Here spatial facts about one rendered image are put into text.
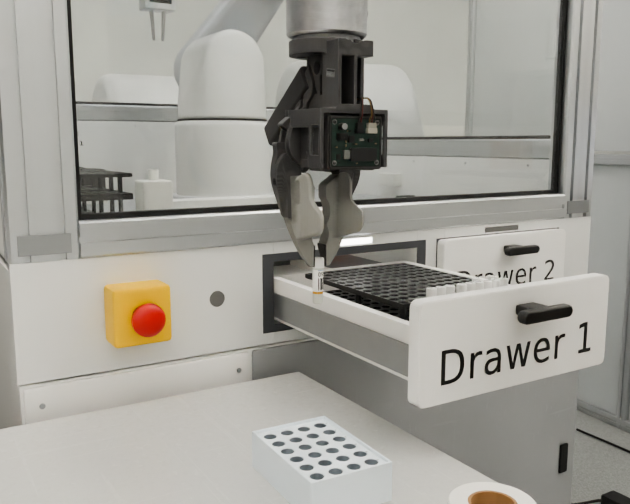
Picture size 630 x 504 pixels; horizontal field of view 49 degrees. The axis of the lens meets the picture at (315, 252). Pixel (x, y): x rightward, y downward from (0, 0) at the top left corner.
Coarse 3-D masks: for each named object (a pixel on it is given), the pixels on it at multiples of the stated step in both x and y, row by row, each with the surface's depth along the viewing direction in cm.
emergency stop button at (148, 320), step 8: (144, 304) 82; (152, 304) 82; (136, 312) 81; (144, 312) 81; (152, 312) 82; (160, 312) 82; (136, 320) 81; (144, 320) 81; (152, 320) 82; (160, 320) 82; (136, 328) 81; (144, 328) 81; (152, 328) 82; (160, 328) 83; (144, 336) 82; (152, 336) 83
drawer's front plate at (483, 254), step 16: (448, 240) 112; (464, 240) 113; (480, 240) 115; (496, 240) 117; (512, 240) 119; (528, 240) 121; (544, 240) 123; (560, 240) 126; (448, 256) 112; (464, 256) 114; (480, 256) 116; (496, 256) 118; (512, 256) 120; (528, 256) 122; (544, 256) 124; (560, 256) 126; (480, 272) 116; (496, 272) 118; (528, 272) 122; (544, 272) 124; (560, 272) 127
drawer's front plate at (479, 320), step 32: (512, 288) 75; (544, 288) 77; (576, 288) 80; (608, 288) 83; (416, 320) 69; (448, 320) 70; (480, 320) 73; (512, 320) 75; (576, 320) 81; (416, 352) 69; (512, 352) 76; (544, 352) 79; (576, 352) 82; (416, 384) 70; (448, 384) 71; (480, 384) 74; (512, 384) 76
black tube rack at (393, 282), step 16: (336, 272) 99; (352, 272) 100; (368, 272) 99; (384, 272) 100; (400, 272) 100; (416, 272) 99; (432, 272) 99; (352, 288) 88; (368, 288) 88; (384, 288) 89; (400, 288) 88; (416, 288) 89; (368, 304) 93; (384, 304) 92
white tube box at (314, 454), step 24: (264, 432) 70; (288, 432) 71; (312, 432) 70; (336, 432) 70; (264, 456) 67; (288, 456) 65; (312, 456) 66; (336, 456) 65; (360, 456) 66; (384, 456) 64; (288, 480) 63; (312, 480) 60; (336, 480) 60; (360, 480) 62; (384, 480) 63
